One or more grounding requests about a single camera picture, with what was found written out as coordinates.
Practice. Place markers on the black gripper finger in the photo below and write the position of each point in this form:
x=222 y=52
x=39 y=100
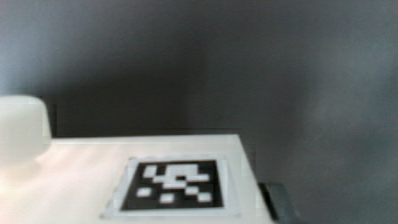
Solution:
x=279 y=205

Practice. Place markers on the white drawer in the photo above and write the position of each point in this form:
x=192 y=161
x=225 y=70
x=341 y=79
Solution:
x=131 y=180

